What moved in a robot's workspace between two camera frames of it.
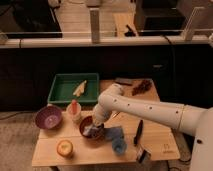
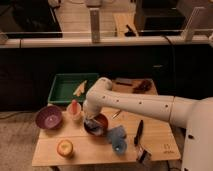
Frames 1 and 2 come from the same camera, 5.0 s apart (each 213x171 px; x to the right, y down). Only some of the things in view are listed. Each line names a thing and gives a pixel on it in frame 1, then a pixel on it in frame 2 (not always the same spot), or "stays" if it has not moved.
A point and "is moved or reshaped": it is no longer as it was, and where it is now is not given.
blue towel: x=114 y=134 stays
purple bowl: x=48 y=117 stays
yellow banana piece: x=80 y=90 stays
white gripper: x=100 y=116 -> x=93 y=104
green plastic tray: x=82 y=87 stays
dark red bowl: x=89 y=129 is moved or reshaped
